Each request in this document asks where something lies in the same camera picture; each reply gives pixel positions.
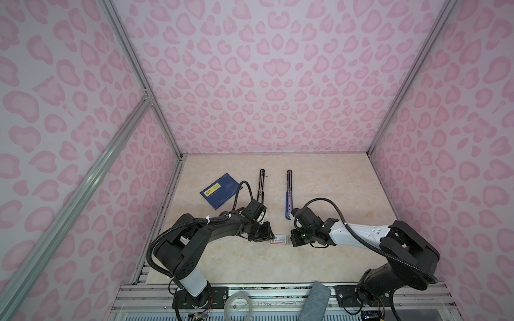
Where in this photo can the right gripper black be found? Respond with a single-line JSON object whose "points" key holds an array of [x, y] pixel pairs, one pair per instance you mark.
{"points": [[294, 241]]}

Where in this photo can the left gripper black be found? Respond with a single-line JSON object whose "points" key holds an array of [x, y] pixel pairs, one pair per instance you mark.
{"points": [[267, 233]]}

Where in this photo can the red white staple box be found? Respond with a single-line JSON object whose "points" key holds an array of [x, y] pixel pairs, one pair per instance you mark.
{"points": [[279, 240]]}

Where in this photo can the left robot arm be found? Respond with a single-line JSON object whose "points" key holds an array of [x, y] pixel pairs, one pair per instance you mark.
{"points": [[177, 251]]}

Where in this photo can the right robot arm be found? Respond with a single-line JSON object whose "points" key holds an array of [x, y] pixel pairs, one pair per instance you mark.
{"points": [[411, 260]]}

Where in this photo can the blue booklet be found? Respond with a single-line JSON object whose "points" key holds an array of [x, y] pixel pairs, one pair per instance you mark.
{"points": [[220, 191]]}

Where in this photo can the grey cloth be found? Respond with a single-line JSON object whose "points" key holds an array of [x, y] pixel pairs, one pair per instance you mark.
{"points": [[316, 303]]}

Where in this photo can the clear tape roll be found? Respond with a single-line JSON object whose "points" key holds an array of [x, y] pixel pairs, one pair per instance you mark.
{"points": [[238, 302]]}

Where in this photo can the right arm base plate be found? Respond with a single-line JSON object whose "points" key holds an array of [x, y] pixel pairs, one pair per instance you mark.
{"points": [[349, 296]]}

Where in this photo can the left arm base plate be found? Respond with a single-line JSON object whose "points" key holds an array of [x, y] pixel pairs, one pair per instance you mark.
{"points": [[211, 297]]}

